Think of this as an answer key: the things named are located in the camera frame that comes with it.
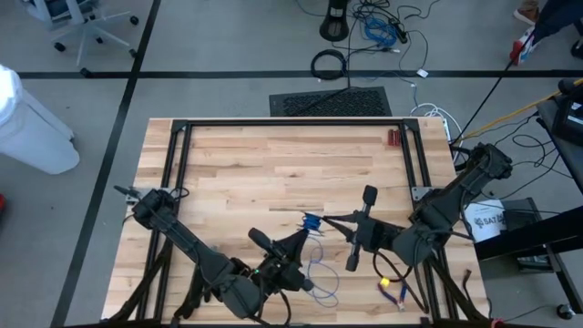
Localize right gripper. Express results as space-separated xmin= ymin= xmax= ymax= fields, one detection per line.
xmin=321 ymin=184 xmax=407 ymax=273

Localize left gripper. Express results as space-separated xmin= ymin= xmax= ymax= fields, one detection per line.
xmin=248 ymin=227 xmax=316 ymax=293

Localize blue wire spool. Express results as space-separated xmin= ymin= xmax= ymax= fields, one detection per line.
xmin=302 ymin=211 xmax=325 ymax=237

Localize blue cord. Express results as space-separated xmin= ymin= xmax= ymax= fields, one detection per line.
xmin=300 ymin=211 xmax=342 ymax=309

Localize black work glove green cuff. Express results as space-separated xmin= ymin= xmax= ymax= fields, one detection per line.
xmin=175 ymin=268 xmax=214 ymax=320

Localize black floor mat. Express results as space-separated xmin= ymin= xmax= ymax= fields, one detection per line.
xmin=268 ymin=86 xmax=394 ymax=118

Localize white power strip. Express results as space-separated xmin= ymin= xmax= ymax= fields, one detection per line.
xmin=409 ymin=103 xmax=456 ymax=142

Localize black metal beam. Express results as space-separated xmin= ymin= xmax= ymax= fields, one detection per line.
xmin=473 ymin=204 xmax=583 ymax=315

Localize black power strip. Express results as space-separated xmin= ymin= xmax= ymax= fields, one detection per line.
xmin=389 ymin=17 xmax=410 ymax=46

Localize black cylinder stand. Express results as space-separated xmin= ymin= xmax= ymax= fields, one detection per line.
xmin=318 ymin=0 xmax=351 ymax=43

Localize dark grey side table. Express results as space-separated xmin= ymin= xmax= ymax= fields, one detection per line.
xmin=536 ymin=97 xmax=583 ymax=195

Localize black caster wheel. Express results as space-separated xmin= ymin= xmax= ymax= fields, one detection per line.
xmin=555 ymin=302 xmax=577 ymax=321

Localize person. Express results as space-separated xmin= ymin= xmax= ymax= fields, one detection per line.
xmin=513 ymin=0 xmax=542 ymax=26
xmin=508 ymin=0 xmax=583 ymax=66

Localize white trash bin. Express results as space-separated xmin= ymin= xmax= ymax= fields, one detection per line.
xmin=0 ymin=63 xmax=81 ymax=176

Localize office chair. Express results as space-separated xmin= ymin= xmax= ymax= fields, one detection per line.
xmin=26 ymin=0 xmax=140 ymax=77

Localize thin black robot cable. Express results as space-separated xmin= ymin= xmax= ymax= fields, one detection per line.
xmin=372 ymin=249 xmax=432 ymax=315

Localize pliers red blue handles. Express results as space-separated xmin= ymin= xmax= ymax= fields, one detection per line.
xmin=376 ymin=280 xmax=408 ymax=313

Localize black cable loop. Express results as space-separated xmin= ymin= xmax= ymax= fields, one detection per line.
xmin=449 ymin=144 xmax=476 ymax=173

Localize black coiled cable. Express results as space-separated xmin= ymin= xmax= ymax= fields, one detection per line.
xmin=311 ymin=48 xmax=349 ymax=82

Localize blue cable bundle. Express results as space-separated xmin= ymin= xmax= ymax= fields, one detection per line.
xmin=363 ymin=13 xmax=398 ymax=49

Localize black diagonal cable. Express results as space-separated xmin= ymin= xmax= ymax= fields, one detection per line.
xmin=450 ymin=26 xmax=538 ymax=147

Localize yellow floor cable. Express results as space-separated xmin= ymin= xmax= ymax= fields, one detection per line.
xmin=462 ymin=79 xmax=583 ymax=140

